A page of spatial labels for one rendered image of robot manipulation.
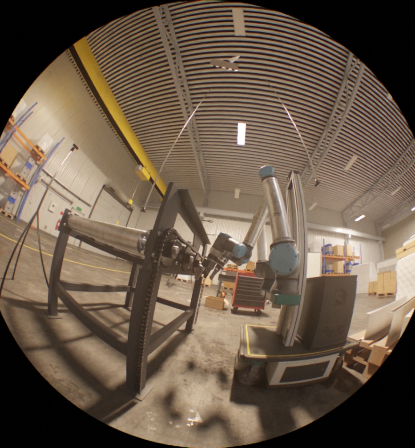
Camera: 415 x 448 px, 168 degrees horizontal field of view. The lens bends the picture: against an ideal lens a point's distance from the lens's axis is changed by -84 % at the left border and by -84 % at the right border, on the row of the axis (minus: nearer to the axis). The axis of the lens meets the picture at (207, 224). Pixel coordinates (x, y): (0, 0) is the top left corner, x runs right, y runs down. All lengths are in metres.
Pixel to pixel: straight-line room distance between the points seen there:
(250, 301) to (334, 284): 2.41
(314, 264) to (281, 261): 4.93
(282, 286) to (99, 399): 1.16
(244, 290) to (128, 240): 2.82
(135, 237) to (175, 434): 0.96
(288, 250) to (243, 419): 0.95
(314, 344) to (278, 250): 0.74
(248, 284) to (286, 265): 2.54
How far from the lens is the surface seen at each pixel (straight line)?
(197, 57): 7.87
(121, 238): 0.71
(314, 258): 5.65
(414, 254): 3.07
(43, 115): 10.32
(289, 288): 0.88
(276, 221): 0.81
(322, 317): 1.08
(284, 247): 0.71
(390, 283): 8.28
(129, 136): 8.38
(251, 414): 1.02
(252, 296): 3.24
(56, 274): 1.39
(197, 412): 0.95
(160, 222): 0.61
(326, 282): 1.05
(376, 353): 1.44
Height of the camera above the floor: 0.78
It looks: 20 degrees up
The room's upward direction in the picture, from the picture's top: 12 degrees clockwise
